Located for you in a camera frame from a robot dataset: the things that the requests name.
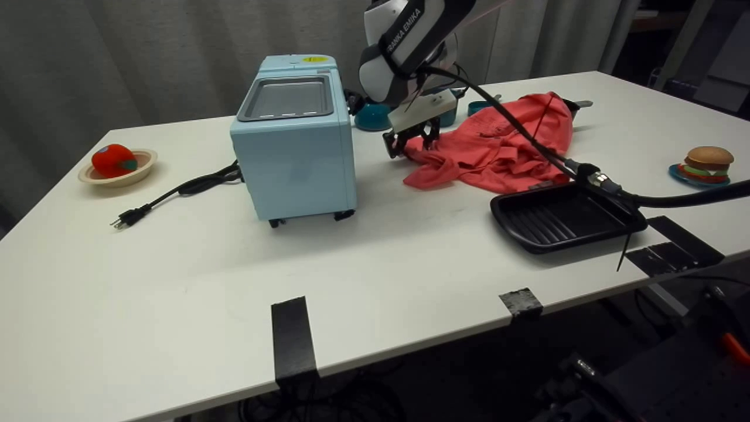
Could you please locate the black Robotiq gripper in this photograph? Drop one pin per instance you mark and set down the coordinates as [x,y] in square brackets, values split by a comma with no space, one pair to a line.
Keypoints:
[422,134]

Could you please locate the red cloth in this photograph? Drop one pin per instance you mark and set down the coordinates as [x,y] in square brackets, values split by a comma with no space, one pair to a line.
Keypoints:
[499,154]

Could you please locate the teal toy kettle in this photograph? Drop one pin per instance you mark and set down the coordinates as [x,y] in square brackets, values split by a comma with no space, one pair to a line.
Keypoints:
[372,117]

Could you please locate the teal toy frying pan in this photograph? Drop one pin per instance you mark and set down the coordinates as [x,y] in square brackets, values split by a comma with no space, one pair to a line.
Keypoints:
[479,109]

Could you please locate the light blue toaster oven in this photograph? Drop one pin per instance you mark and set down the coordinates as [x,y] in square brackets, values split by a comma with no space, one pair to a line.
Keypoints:
[296,164]

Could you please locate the black ridged grill tray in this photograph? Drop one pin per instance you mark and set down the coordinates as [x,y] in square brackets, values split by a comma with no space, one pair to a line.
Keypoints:
[562,218]

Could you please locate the small black tape piece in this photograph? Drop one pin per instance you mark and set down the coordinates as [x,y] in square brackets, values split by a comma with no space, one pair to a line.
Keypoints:
[521,304]

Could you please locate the long black tape strip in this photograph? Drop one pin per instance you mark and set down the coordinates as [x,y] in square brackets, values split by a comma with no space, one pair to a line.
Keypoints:
[294,341]

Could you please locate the beige shallow bowl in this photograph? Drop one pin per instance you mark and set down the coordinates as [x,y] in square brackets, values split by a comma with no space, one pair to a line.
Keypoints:
[129,177]

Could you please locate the blue small plate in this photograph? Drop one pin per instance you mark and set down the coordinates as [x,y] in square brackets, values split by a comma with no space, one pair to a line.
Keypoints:
[677,177]

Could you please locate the red toy tomato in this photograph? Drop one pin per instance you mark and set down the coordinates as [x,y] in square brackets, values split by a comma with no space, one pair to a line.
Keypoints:
[113,161]

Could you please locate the wide black tape patch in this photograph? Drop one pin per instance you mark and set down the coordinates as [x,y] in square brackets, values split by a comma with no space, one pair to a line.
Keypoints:
[681,249]

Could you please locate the toy burger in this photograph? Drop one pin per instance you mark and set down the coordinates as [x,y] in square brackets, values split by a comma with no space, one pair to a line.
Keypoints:
[705,163]

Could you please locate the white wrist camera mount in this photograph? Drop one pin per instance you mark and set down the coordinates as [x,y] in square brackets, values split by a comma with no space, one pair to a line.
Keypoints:
[422,109]

